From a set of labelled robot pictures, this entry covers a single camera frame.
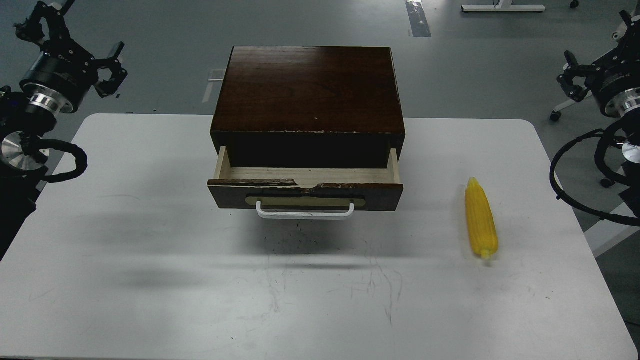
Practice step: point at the white wheeled stand base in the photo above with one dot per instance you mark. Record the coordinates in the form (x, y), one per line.
(557, 111)

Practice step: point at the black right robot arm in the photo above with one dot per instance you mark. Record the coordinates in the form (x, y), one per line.
(613, 81)

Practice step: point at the white desk leg base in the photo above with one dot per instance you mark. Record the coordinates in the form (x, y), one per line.
(503, 6)

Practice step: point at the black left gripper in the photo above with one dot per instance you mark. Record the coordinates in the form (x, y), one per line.
(87, 68)

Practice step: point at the grey floor tape strip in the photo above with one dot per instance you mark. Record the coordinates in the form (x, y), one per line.
(419, 26)

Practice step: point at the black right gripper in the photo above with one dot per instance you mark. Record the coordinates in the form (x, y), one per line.
(597, 78)

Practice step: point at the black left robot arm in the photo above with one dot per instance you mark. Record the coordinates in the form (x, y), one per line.
(56, 83)

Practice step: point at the yellow corn cob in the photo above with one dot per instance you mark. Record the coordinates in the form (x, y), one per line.
(481, 228)

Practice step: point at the wooden drawer with white handle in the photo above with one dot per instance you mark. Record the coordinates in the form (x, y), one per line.
(306, 193)

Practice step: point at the dark brown wooden cabinet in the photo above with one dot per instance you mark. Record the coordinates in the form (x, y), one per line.
(317, 107)

